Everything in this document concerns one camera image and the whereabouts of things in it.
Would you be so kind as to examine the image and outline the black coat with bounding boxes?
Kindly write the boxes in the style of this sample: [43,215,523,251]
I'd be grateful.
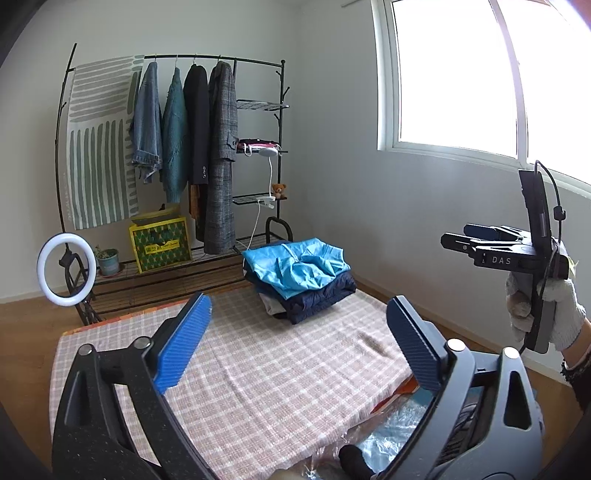
[183,64,212,243]

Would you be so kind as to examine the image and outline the navy puffer jacket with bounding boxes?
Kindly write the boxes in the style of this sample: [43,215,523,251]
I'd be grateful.
[249,270,357,325]

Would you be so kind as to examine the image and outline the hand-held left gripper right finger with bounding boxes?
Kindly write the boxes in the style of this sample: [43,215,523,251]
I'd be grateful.
[382,294,546,480]

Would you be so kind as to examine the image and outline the person's right forearm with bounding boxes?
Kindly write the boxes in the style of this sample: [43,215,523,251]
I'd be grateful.
[561,318,591,414]

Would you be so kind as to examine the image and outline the blue pinstriped garment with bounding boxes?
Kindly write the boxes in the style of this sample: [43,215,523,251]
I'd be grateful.
[241,237,352,301]

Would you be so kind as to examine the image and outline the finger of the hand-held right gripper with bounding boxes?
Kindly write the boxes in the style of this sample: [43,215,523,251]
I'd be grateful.
[440,232,483,254]
[463,223,502,243]

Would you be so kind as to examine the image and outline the black sock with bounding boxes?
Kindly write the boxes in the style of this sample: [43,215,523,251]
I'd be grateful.
[338,444,377,480]

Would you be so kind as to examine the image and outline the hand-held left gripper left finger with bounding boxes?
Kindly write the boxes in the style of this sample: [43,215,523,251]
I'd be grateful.
[50,291,219,480]

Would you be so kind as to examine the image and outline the folded beige garment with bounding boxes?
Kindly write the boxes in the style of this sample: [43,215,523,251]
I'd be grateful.
[259,293,289,319]

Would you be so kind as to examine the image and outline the yellow bag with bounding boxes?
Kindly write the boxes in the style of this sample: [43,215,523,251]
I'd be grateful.
[131,203,182,227]

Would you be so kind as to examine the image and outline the clear plastic bag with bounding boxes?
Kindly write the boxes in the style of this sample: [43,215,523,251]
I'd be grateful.
[305,383,439,480]

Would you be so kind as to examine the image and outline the black metal clothes rack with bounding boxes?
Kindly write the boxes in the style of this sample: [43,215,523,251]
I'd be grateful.
[54,42,296,326]

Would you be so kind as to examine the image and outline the black beaded bracelet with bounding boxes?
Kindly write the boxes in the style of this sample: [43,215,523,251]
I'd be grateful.
[560,353,591,385]

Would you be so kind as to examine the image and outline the folded dark pink clothes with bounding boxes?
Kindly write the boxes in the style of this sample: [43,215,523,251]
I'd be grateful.
[236,137,281,155]

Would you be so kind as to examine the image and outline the teal knit sweater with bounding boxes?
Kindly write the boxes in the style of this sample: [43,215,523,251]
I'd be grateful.
[160,67,191,204]

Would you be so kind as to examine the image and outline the white ring light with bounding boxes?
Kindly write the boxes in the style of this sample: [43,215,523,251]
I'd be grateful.
[37,232,98,306]

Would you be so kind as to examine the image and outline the blue denim jacket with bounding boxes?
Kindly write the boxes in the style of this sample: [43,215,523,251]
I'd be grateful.
[128,61,164,185]

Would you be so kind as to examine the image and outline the small potted plant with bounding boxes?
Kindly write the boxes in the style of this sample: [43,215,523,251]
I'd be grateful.
[93,244,121,278]

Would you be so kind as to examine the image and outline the person's right hand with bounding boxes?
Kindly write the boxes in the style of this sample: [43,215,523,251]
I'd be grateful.
[505,269,587,352]

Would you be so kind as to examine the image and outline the white clip lamp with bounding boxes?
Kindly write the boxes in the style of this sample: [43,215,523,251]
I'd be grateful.
[256,147,283,210]

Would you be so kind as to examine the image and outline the black ring light stand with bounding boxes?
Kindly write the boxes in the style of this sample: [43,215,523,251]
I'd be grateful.
[58,247,100,324]

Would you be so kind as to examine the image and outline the pink plaid blanket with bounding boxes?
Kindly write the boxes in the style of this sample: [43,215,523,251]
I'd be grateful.
[48,281,416,480]

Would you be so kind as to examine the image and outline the large white-framed window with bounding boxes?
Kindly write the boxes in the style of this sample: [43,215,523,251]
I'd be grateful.
[372,0,591,201]

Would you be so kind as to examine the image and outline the green striped wall hanging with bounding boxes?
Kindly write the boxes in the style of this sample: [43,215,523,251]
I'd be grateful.
[62,54,145,230]

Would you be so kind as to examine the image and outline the grey plaid coat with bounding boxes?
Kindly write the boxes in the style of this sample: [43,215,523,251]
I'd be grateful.
[203,60,240,256]

